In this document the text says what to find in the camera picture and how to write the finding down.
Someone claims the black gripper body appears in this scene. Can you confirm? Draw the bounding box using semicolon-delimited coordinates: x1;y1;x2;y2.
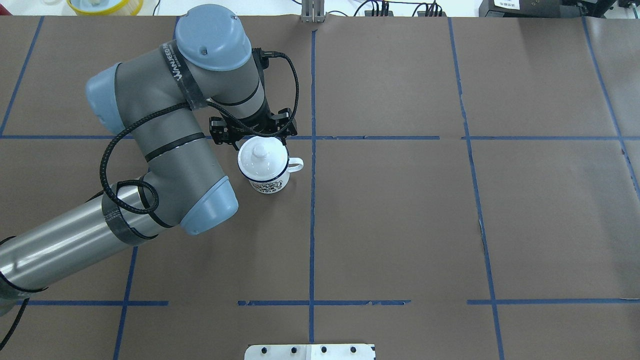
215;102;275;141

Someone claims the white mug lid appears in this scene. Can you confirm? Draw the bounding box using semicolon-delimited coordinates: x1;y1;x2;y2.
237;136;290;182

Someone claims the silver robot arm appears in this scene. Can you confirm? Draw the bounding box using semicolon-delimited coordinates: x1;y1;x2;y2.
1;4;294;314

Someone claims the white enamel mug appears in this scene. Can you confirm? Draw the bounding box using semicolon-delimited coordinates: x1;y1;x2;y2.
243;146;305;194

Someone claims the yellow tape roll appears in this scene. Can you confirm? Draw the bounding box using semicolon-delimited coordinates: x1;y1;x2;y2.
66;0;144;16

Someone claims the brown paper table cover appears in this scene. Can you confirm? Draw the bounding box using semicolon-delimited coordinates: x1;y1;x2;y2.
1;14;639;360

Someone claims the black computer box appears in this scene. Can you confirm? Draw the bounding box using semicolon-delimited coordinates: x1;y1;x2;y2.
478;0;589;19

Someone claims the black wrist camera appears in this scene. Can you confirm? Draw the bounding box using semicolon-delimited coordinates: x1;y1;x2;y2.
269;107;298;146

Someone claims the aluminium frame post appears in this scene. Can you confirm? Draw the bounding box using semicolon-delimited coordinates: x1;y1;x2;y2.
299;0;327;24

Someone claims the white camera stand pedestal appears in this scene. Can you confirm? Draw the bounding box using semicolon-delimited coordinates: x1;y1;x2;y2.
244;342;377;360

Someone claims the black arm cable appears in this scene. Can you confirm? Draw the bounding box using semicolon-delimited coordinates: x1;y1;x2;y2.
0;49;300;351

